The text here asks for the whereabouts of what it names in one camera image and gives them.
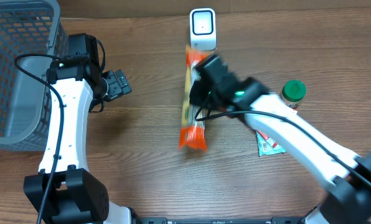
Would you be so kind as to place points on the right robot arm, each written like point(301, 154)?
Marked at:
point(341, 172)

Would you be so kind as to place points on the orange noodle packet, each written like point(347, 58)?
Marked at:
point(192, 132)

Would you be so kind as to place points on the red white stick packet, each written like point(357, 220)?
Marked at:
point(270, 141)

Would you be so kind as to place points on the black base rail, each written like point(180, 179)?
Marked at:
point(273, 220)

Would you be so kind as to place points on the teal snack packet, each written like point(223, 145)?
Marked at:
point(267, 150)

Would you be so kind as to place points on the green lid white jar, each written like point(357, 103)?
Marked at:
point(293, 93)

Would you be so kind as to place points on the white barcode scanner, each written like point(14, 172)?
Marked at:
point(203, 29)

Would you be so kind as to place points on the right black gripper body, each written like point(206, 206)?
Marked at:
point(199, 96)

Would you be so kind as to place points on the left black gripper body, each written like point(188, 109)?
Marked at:
point(119, 86)

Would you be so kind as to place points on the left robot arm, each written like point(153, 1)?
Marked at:
point(63, 190)

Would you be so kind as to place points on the grey plastic mesh basket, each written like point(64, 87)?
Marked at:
point(32, 28)

